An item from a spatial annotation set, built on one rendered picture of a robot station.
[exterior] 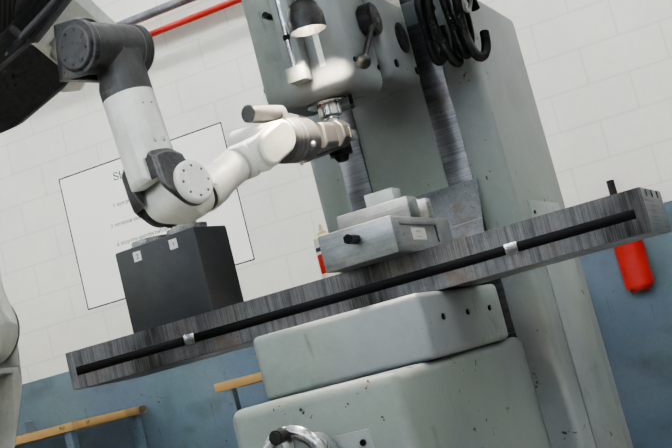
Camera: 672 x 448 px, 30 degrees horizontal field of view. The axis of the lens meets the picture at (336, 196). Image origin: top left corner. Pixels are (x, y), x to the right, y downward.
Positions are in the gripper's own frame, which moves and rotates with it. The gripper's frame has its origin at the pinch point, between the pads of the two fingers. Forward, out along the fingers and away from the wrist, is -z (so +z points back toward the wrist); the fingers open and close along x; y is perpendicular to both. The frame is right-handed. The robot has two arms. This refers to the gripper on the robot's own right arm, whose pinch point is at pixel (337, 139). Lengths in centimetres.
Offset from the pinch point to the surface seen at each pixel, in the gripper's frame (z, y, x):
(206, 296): 12.8, 23.3, 33.4
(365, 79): -1.0, -9.4, -9.7
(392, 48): -16.2, -17.2, -8.1
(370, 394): 38, 50, -21
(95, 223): -321, -77, 428
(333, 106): 1.2, -6.3, -2.0
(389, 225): 16.4, 21.9, -18.3
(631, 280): -385, 40, 126
